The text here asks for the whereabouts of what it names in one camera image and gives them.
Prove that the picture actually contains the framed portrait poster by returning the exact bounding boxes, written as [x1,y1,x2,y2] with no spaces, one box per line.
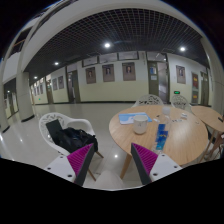
[86,67,96,84]
[122,62,136,81]
[102,64,115,82]

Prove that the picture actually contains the clear plastic water bottle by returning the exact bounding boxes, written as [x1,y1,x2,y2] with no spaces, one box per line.
[155,107,171,154]

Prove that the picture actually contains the white plastic chair left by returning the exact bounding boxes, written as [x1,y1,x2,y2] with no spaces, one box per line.
[39,112,102,186]

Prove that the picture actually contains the white chair right rear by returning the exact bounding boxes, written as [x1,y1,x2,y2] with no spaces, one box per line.
[171,95,191,112]

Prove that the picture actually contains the white chair behind table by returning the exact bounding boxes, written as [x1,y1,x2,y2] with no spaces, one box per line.
[134,94,163,107]

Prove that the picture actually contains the framed portrait poster left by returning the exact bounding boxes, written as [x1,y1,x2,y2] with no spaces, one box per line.
[86,67,96,84]

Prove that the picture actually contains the dark door centre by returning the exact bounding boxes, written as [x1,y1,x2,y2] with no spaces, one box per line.
[148,61,168,103]

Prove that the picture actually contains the framed portrait poster middle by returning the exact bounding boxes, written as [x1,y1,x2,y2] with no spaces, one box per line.
[102,64,115,82]

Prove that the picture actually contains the round wooden table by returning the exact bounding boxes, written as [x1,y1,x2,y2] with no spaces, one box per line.
[109,105,208,178]
[191,106,224,159]

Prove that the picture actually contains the framed portrait poster right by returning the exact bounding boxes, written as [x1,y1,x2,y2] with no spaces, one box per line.
[122,62,136,81]

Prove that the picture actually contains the white ceramic mug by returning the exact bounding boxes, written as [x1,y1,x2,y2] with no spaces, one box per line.
[133,115,148,134]

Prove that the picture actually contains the light blue paper sheet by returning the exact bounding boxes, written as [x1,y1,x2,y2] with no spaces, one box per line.
[118,112,152,125]

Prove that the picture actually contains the black laptop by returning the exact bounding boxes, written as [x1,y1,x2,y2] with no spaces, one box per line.
[46,119,62,139]

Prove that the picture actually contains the small white object on table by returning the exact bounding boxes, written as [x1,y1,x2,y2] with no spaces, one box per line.
[181,113,187,119]

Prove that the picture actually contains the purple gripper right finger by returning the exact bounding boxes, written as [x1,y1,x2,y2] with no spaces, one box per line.
[131,143,158,185]

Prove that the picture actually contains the black backpack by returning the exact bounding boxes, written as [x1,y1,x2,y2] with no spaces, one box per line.
[56,127,98,153]

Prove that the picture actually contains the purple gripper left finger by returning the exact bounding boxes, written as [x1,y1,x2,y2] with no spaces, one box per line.
[67,143,94,186]

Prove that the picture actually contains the framed poster far right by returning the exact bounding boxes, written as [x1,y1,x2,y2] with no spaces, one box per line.
[176,66,186,84]

